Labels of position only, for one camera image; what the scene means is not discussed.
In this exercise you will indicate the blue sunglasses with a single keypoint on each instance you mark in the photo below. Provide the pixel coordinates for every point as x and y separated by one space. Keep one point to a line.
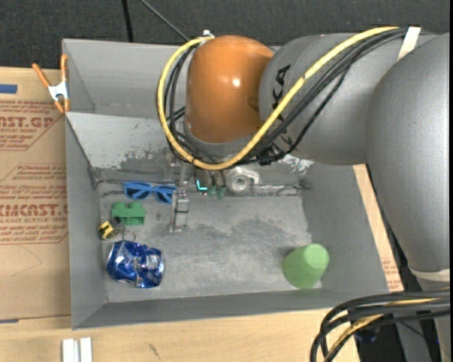
136 191

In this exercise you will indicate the crushed blue can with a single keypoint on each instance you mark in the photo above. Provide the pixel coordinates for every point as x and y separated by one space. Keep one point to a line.
134 264

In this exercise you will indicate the green cup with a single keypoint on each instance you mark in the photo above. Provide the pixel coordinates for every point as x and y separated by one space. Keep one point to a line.
306 266

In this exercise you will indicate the silver tape roll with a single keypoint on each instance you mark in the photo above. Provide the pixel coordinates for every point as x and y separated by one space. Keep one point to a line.
238 181

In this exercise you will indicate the green toy building block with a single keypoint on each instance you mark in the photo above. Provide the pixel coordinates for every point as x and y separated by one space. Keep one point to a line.
128 212

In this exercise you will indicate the grey metal bin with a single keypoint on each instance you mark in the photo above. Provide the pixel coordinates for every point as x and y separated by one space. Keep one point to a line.
230 247

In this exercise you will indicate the brown cardboard board red print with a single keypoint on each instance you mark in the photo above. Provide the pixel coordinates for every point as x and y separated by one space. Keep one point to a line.
30 262

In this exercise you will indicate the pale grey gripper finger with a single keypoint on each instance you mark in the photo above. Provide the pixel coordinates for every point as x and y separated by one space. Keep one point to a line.
172 221
182 211

